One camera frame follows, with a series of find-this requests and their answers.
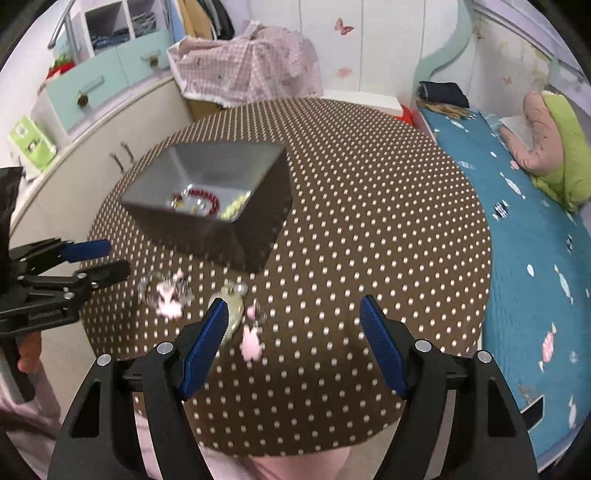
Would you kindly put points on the teal printed bed blanket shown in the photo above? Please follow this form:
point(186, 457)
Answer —
point(521, 240)

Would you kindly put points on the person's pink pants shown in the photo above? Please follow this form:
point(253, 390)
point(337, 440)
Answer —
point(277, 467)

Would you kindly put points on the person's left hand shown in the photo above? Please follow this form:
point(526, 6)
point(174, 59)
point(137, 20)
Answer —
point(28, 353)

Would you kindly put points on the teal bed headboard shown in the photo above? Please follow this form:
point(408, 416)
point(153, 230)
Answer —
point(438, 50)

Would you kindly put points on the teal drawer unit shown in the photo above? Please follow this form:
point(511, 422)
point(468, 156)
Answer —
point(106, 78)

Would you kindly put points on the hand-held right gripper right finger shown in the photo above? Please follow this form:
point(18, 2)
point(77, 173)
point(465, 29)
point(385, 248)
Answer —
point(383, 347)

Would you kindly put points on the pink plush pillow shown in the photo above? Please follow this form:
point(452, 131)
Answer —
point(535, 147)

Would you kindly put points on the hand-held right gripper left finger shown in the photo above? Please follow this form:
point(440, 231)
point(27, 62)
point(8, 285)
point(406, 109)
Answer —
point(207, 342)

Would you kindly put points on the white open shelf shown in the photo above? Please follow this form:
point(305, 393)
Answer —
point(111, 16)

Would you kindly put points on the pink butterfly wall sticker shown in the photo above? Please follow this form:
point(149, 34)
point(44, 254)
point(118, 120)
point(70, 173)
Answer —
point(344, 26)

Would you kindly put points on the white curved cabinet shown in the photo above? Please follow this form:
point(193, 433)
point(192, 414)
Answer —
point(92, 161)

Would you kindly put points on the silver jewelry piece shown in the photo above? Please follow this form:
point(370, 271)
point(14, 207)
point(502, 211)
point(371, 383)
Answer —
point(195, 206)

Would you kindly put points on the pink checked cloth cover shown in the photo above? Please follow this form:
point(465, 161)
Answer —
point(249, 60)

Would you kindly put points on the blue folded clothes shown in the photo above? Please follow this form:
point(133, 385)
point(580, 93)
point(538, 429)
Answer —
point(111, 40)

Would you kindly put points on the brown polka dot tablecloth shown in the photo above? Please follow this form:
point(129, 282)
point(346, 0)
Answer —
point(369, 207)

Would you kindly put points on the grey square box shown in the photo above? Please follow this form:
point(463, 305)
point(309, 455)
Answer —
point(268, 221)

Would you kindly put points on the green box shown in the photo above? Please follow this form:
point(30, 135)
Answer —
point(30, 143)

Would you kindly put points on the hanging clothes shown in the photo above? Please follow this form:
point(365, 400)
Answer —
point(207, 18)

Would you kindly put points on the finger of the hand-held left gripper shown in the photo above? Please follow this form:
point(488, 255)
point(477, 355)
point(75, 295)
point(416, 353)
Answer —
point(107, 272)
point(87, 249)

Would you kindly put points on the dark folded clothes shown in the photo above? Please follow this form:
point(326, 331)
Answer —
point(443, 94)

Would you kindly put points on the green and pink pillow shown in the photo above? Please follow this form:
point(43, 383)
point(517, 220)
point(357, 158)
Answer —
point(572, 152)

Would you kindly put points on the white box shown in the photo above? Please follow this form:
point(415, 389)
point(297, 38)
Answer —
point(364, 102)

